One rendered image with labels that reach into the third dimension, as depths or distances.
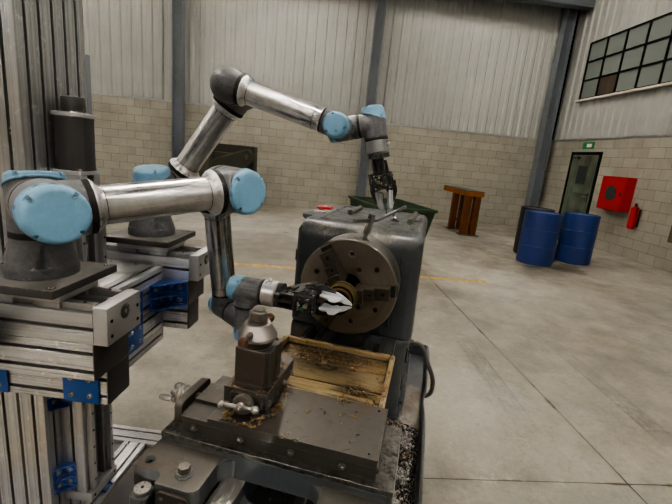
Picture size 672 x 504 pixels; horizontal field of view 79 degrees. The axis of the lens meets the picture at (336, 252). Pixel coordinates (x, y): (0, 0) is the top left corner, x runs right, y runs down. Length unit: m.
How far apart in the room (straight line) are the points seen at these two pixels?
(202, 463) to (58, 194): 0.57
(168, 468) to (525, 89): 12.45
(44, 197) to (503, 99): 12.08
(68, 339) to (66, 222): 0.29
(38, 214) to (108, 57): 11.61
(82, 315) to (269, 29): 10.97
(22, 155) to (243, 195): 0.56
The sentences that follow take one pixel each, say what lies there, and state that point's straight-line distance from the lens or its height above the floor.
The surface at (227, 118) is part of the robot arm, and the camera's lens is 1.53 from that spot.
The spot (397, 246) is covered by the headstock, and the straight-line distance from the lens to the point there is 1.41.
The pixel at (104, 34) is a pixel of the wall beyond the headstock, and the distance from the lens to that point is 12.65.
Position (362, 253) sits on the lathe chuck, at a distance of 1.27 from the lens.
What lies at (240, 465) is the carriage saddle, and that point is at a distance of 0.90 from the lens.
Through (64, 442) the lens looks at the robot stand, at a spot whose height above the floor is 0.54.
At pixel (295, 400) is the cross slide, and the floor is 0.97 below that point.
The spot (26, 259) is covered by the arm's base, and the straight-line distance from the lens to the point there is 1.10.
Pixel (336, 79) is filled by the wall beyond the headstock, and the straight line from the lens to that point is 11.48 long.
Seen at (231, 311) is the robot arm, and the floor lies 1.00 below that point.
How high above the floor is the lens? 1.49
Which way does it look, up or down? 13 degrees down
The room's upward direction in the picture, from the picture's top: 6 degrees clockwise
